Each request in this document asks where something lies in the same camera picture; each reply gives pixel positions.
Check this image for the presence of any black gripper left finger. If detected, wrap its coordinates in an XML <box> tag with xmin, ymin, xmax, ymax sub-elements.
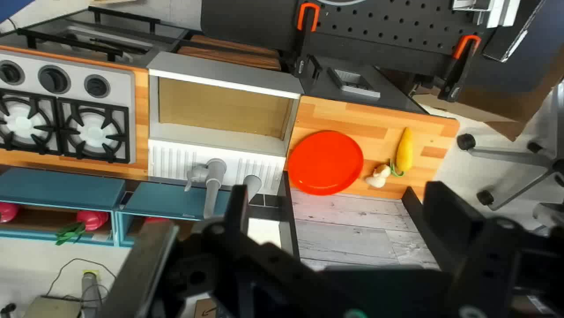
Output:
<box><xmin>224</xmin><ymin>185</ymin><xmax>252</xmax><ymax>241</ymax></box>

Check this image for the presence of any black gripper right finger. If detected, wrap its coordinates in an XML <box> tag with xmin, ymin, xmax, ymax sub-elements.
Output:
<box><xmin>423</xmin><ymin>181</ymin><xmax>490</xmax><ymax>268</ymax></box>

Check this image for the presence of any white toy sink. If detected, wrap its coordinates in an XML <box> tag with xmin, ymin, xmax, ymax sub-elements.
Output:
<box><xmin>146</xmin><ymin>52</ymin><xmax>306</xmax><ymax>192</ymax></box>

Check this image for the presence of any office chair base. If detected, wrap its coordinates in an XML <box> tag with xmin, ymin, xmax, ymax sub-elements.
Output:
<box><xmin>454</xmin><ymin>82</ymin><xmax>564</xmax><ymax>215</ymax></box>

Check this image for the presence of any white toy garlic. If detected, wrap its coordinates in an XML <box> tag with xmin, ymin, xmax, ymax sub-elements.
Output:
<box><xmin>365</xmin><ymin>163</ymin><xmax>393</xmax><ymax>192</ymax></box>

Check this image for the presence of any whitewashed plank panel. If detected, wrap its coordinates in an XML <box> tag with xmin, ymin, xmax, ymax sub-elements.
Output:
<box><xmin>289</xmin><ymin>186</ymin><xmax>442</xmax><ymax>275</ymax></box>

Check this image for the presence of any orange round plate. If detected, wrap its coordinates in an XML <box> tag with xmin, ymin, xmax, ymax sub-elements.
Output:
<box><xmin>285</xmin><ymin>130</ymin><xmax>365</xmax><ymax>199</ymax></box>

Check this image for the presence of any black burner grate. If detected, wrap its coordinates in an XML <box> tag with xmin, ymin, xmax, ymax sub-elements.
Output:
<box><xmin>0</xmin><ymin>89</ymin><xmax>61</xmax><ymax>158</ymax></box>
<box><xmin>56</xmin><ymin>98</ymin><xmax>132</xmax><ymax>167</ymax></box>

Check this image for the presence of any pink toy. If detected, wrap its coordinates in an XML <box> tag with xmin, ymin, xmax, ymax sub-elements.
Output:
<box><xmin>74</xmin><ymin>209</ymin><xmax>111</xmax><ymax>234</ymax></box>
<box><xmin>0</xmin><ymin>202</ymin><xmax>23</xmax><ymax>227</ymax></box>

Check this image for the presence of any black bin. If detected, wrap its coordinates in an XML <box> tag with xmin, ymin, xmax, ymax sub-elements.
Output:
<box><xmin>298</xmin><ymin>56</ymin><xmax>428</xmax><ymax>116</ymax></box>

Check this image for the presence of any grey flat tray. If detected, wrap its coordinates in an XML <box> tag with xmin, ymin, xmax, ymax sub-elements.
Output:
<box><xmin>326</xmin><ymin>66</ymin><xmax>384</xmax><ymax>102</ymax></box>

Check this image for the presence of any grey bottle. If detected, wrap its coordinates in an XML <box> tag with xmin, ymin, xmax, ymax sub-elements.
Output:
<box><xmin>79</xmin><ymin>271</ymin><xmax>104</xmax><ymax>318</ymax></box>

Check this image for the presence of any green toy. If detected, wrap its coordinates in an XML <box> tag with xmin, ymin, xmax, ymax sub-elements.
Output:
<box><xmin>54</xmin><ymin>225</ymin><xmax>88</xmax><ymax>248</ymax></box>

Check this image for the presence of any black stove knob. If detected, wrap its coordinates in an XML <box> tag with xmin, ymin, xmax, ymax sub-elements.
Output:
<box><xmin>83</xmin><ymin>73</ymin><xmax>112</xmax><ymax>102</ymax></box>
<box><xmin>37</xmin><ymin>64</ymin><xmax>72</xmax><ymax>96</ymax></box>
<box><xmin>0</xmin><ymin>59</ymin><xmax>26</xmax><ymax>87</ymax></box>

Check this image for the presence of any black pegboard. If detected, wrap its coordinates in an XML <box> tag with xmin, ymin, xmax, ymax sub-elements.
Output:
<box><xmin>289</xmin><ymin>0</ymin><xmax>507</xmax><ymax>68</ymax></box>

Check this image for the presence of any beige box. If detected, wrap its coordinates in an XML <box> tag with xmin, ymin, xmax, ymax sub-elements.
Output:
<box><xmin>23</xmin><ymin>294</ymin><xmax>84</xmax><ymax>318</ymax></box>

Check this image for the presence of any black metal rack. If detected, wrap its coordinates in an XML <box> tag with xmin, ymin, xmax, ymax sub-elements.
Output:
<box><xmin>16</xmin><ymin>6</ymin><xmax>197</xmax><ymax>64</ymax></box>

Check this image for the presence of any grey tap handle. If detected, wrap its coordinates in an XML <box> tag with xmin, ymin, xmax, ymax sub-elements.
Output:
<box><xmin>183</xmin><ymin>163</ymin><xmax>211</xmax><ymax>195</ymax></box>
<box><xmin>241</xmin><ymin>174</ymin><xmax>264</xmax><ymax>204</ymax></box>

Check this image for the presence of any thin black cable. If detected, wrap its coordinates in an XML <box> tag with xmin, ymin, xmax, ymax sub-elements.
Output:
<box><xmin>44</xmin><ymin>257</ymin><xmax>118</xmax><ymax>301</ymax></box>

